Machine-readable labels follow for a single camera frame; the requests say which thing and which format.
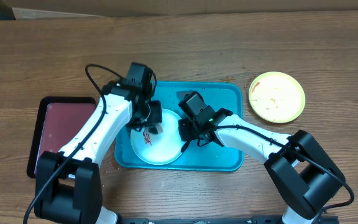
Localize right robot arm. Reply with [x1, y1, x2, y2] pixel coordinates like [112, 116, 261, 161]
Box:
[178, 108, 346, 223]

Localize teal plastic tray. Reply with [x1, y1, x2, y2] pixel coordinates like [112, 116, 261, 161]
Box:
[114, 81, 244, 172]

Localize cardboard panel at back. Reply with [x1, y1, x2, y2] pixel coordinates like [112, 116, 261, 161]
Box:
[0, 0, 358, 16]

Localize black tray with red liner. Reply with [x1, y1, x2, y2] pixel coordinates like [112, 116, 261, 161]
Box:
[26, 96, 96, 179]

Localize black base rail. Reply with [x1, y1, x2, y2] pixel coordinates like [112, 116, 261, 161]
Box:
[116, 215, 340, 224]

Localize light blue rimmed plate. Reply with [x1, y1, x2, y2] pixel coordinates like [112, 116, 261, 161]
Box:
[130, 109, 185, 166]

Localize yellow-green rimmed plate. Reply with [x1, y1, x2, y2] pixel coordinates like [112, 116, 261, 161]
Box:
[248, 72, 306, 123]

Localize green scouring sponge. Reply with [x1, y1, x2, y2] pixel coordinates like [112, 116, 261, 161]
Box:
[149, 123, 163, 134]

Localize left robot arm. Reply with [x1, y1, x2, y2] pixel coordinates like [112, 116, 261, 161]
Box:
[23, 62, 162, 223]

